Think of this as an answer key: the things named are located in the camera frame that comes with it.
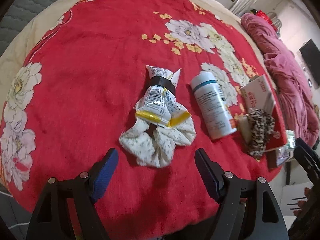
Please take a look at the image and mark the leopard print scrunchie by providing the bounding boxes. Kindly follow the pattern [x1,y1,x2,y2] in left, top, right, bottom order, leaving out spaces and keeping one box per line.
[247,108,275,160]

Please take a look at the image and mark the white floral scrunchie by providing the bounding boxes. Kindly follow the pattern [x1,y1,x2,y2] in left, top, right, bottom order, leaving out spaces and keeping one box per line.
[119,118,196,168]

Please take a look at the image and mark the person's hand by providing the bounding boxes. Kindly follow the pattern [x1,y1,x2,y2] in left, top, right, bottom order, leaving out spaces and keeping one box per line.
[293,187,312,217]

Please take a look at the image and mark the pink quilt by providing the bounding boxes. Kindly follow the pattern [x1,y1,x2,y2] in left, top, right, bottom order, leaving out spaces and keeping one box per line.
[241,13,319,147]

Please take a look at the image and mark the white supplement bottle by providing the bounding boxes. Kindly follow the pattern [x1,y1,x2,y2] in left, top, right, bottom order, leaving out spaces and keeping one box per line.
[190,71,237,140]

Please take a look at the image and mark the red and white carton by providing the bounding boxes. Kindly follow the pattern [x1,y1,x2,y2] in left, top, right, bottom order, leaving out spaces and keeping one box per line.
[240,74,287,152]

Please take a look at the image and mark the black television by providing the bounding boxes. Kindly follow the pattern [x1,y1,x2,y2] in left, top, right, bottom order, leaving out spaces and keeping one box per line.
[299,39,320,86]

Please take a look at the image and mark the red floral blanket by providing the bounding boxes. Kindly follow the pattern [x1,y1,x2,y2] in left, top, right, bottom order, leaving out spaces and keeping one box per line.
[1,0,278,239]

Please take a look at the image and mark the red basins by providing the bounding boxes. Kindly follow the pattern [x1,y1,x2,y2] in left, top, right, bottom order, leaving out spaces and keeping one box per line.
[255,10,273,25]

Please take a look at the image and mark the grey quilted headboard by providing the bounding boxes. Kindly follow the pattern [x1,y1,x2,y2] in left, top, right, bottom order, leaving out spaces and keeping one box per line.
[0,0,96,57]

